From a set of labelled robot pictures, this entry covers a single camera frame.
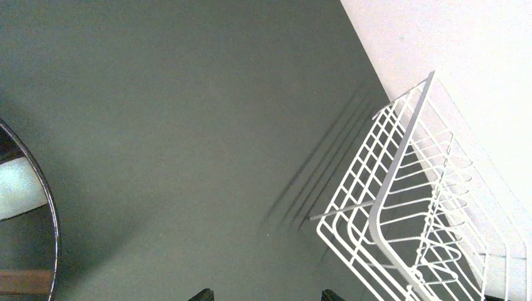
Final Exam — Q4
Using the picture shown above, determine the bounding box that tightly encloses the white wire dish rack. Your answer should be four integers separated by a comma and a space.
313, 72, 531, 300

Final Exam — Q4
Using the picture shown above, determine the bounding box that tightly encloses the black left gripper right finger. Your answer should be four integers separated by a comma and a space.
321, 289, 345, 301

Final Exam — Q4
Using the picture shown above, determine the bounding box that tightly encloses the black striped rim dinner plate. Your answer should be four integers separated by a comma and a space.
1, 121, 60, 300

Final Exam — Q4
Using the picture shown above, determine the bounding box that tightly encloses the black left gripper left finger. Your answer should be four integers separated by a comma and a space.
188, 288, 215, 301

